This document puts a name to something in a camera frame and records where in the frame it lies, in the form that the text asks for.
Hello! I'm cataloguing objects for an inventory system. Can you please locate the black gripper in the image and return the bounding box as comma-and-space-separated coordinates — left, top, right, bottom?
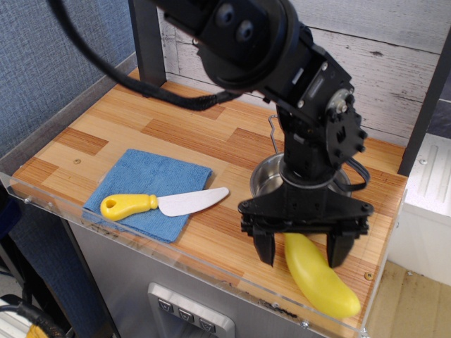
238, 172, 374, 268

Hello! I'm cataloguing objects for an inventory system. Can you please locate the yellow plastic toy banana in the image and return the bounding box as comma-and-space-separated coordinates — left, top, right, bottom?
284, 233, 361, 319

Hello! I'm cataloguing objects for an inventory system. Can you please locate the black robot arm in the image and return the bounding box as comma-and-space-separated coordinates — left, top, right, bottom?
156, 1, 373, 268

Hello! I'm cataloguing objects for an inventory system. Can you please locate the small stainless steel pan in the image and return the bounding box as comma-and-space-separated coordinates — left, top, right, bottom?
249, 115, 353, 198

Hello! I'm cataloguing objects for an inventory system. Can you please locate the white ribbed box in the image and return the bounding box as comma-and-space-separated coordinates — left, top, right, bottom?
388, 134, 450, 285

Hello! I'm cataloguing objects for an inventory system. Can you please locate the silver button control panel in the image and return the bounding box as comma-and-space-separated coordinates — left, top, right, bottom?
147, 282, 235, 337

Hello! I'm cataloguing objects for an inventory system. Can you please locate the blue folded cloth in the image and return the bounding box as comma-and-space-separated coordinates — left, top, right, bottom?
83, 149, 213, 243

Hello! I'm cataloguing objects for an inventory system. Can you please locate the yellow tape wrapped object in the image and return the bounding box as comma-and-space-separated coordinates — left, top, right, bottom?
25, 325, 48, 338

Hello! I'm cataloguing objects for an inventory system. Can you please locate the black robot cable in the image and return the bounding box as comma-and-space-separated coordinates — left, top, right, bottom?
47, 0, 244, 112

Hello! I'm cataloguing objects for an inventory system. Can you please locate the toy knife yellow handle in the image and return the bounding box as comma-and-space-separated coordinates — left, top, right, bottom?
100, 187, 229, 221

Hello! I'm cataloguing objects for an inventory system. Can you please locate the dark right cabinet post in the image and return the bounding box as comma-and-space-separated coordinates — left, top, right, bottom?
397, 42, 451, 176

